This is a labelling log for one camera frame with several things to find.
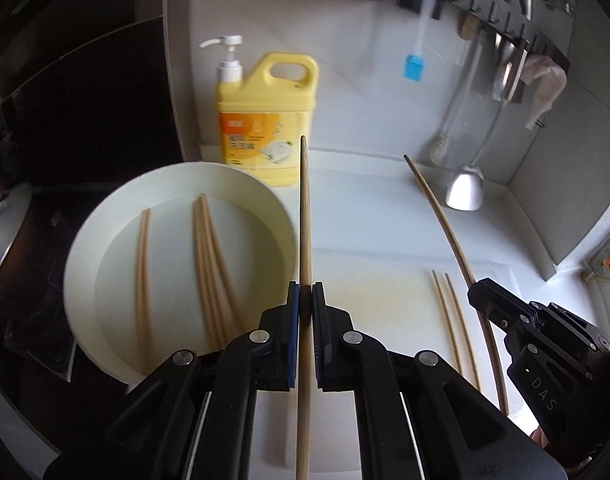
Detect white round bowl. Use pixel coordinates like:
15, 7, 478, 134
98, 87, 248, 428
63, 162, 297, 384

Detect white bottle brush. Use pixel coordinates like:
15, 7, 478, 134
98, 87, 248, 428
429, 34, 483, 166

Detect chopstick in bowl left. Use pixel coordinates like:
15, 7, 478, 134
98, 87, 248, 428
135, 209, 154, 375

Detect wooden chopstick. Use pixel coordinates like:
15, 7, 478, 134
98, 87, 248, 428
295, 136, 314, 480
444, 272, 482, 391
432, 270, 463, 373
403, 154, 510, 416

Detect chopstick in bowl right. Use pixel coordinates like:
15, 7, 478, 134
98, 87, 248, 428
192, 195, 224, 350

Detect hanging white rag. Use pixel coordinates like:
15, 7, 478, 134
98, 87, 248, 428
521, 54, 567, 130

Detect blue silicone brush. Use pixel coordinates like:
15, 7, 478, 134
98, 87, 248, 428
404, 0, 436, 81

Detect black hook rail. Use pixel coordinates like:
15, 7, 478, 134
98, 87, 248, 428
397, 0, 570, 72

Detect white power strip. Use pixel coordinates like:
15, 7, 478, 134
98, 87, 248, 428
580, 248, 610, 283

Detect white cutting board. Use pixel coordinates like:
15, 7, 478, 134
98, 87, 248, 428
251, 249, 537, 479

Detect yellow dish soap bottle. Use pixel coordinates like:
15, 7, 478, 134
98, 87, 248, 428
200, 35, 319, 188

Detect right human hand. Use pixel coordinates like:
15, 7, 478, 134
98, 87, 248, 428
529, 427, 549, 448

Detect steel spatula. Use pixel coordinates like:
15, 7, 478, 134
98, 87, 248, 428
445, 39, 528, 211

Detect chopstick in bowl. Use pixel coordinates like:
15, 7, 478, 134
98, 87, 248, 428
192, 195, 224, 350
198, 195, 244, 340
135, 209, 154, 375

